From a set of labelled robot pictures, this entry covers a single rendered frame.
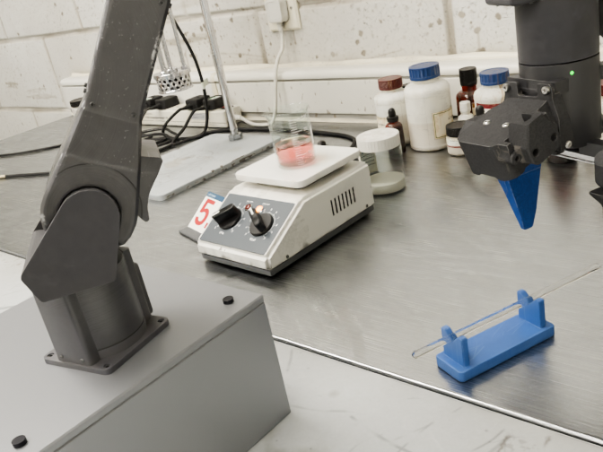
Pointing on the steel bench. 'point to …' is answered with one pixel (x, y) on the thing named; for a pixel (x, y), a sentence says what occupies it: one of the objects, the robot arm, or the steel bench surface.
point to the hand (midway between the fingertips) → (565, 204)
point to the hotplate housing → (302, 217)
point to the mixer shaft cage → (171, 76)
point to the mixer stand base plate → (203, 161)
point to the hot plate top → (269, 175)
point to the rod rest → (495, 342)
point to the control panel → (236, 238)
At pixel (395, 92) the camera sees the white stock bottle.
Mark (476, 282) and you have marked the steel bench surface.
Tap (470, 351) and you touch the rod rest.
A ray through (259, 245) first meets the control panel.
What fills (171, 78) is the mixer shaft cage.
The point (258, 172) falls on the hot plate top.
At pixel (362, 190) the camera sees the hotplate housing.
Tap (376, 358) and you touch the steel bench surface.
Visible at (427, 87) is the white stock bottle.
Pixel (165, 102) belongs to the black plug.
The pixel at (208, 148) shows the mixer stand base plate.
